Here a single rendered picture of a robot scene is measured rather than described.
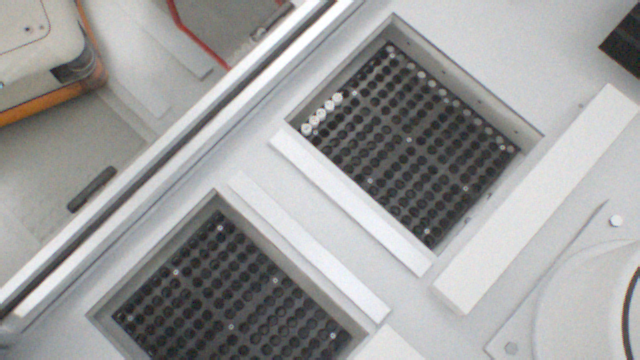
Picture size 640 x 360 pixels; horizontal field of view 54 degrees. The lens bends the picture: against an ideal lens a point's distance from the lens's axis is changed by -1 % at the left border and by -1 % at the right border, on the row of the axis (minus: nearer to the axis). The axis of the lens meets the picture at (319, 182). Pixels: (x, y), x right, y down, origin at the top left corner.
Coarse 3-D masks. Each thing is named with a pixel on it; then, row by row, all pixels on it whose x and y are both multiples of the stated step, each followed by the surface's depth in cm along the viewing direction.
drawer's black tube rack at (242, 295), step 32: (224, 224) 77; (192, 256) 76; (224, 256) 79; (256, 256) 76; (160, 288) 75; (192, 288) 75; (224, 288) 75; (256, 288) 78; (288, 288) 75; (128, 320) 74; (160, 320) 77; (192, 320) 74; (224, 320) 74; (256, 320) 77; (288, 320) 77; (320, 320) 74; (160, 352) 73; (192, 352) 76; (224, 352) 76; (256, 352) 73; (288, 352) 76; (320, 352) 73
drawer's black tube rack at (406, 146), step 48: (384, 96) 85; (432, 96) 82; (336, 144) 83; (384, 144) 80; (432, 144) 80; (480, 144) 80; (384, 192) 78; (432, 192) 78; (480, 192) 78; (432, 240) 80
